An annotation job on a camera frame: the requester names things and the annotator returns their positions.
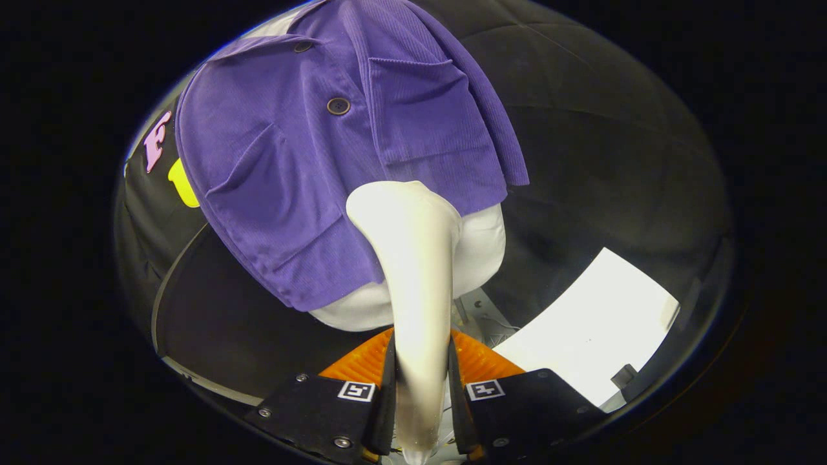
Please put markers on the white garment steamer head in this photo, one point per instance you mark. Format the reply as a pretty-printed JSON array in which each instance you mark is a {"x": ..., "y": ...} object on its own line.
[{"x": 413, "y": 258}]

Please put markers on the black board bracket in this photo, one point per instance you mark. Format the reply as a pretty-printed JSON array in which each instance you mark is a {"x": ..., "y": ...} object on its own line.
[{"x": 624, "y": 375}]

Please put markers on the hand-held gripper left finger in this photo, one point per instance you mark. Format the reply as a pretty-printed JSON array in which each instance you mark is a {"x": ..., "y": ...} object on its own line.
[{"x": 387, "y": 400}]

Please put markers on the white flat board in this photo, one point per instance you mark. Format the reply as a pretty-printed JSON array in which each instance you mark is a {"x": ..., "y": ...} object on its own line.
[{"x": 581, "y": 336}]

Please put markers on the black backdrop cloth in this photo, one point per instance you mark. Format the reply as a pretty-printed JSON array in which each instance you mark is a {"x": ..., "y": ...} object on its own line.
[{"x": 614, "y": 161}]

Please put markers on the grey cabinet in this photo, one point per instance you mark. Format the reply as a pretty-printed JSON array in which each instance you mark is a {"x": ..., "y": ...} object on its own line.
[{"x": 226, "y": 323}]

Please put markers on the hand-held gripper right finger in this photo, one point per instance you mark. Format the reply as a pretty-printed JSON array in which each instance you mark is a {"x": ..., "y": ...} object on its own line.
[{"x": 457, "y": 407}]

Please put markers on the white mannequin torso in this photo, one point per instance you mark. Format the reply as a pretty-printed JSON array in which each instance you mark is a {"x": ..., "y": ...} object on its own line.
[{"x": 481, "y": 252}]

